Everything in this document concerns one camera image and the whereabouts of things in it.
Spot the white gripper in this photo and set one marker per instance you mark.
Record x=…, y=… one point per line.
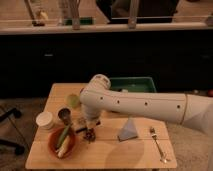
x=91, y=120

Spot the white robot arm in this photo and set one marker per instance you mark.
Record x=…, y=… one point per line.
x=192, y=111

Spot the metal measuring cup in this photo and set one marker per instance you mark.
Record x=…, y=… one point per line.
x=65, y=116

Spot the white paper cup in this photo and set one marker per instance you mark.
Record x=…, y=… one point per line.
x=45, y=120

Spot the green ball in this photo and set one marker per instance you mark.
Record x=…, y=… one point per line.
x=73, y=101

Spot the green cucumber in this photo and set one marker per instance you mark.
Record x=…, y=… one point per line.
x=62, y=136

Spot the grey triangular pyramid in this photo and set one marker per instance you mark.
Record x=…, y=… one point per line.
x=128, y=131

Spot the red bowl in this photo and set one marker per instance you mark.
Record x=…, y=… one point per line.
x=53, y=139

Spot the yellow corn cob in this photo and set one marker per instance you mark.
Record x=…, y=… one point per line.
x=64, y=147

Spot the green plastic bin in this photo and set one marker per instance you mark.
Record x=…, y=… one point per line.
x=133, y=84

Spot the metal fork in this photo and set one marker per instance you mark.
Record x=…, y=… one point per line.
x=163, y=157

